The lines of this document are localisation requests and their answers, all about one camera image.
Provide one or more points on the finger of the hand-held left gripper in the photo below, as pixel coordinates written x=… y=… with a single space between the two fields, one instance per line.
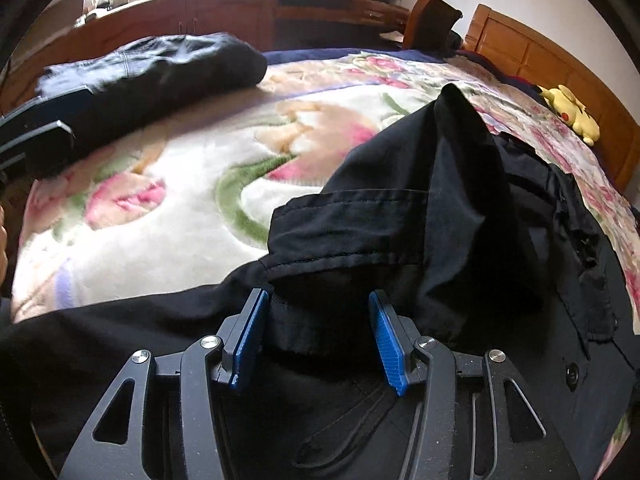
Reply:
x=45 y=135

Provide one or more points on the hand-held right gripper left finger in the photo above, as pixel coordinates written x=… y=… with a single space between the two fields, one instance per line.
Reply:
x=247 y=340

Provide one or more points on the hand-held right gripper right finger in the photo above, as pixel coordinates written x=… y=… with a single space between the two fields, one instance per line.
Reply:
x=390 y=350

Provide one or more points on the black garment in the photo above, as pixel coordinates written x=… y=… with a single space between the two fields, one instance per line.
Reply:
x=165 y=70

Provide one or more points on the wooden headboard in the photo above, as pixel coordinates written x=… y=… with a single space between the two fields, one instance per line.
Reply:
x=540 y=55

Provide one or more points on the floral blanket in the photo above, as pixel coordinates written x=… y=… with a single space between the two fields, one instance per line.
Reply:
x=175 y=230

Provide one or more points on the navy bedsheet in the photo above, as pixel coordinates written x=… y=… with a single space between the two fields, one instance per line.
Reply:
x=320 y=53

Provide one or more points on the wooden desk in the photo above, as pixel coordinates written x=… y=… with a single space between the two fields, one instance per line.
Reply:
x=225 y=15

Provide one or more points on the yellow plush toy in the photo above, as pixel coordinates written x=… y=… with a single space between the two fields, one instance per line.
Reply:
x=570 y=105

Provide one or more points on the black pants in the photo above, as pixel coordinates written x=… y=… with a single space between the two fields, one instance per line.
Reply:
x=425 y=200

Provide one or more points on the wooden chair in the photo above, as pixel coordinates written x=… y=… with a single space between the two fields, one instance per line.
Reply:
x=435 y=20

